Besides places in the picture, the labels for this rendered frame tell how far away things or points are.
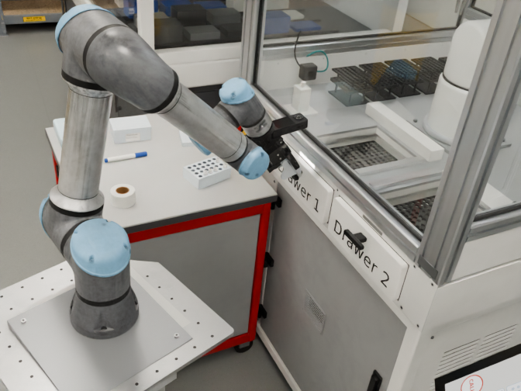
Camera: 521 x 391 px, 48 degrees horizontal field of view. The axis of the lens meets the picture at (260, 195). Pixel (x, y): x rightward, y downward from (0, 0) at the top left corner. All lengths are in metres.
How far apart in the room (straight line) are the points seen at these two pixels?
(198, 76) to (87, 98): 1.17
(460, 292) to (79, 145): 0.88
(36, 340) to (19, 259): 1.43
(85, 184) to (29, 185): 1.98
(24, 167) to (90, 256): 2.21
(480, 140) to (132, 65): 0.63
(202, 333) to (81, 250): 0.34
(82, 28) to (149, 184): 0.79
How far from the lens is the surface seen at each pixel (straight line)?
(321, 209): 1.59
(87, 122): 1.20
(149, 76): 1.05
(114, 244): 1.22
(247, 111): 1.42
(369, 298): 1.56
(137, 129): 2.01
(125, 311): 1.33
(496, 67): 1.09
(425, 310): 1.36
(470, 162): 1.16
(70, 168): 1.26
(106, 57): 1.06
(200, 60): 2.29
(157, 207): 1.71
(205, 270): 1.89
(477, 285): 1.42
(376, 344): 1.60
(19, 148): 3.57
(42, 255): 2.78
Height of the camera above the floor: 1.77
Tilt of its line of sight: 35 degrees down
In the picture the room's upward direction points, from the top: 6 degrees clockwise
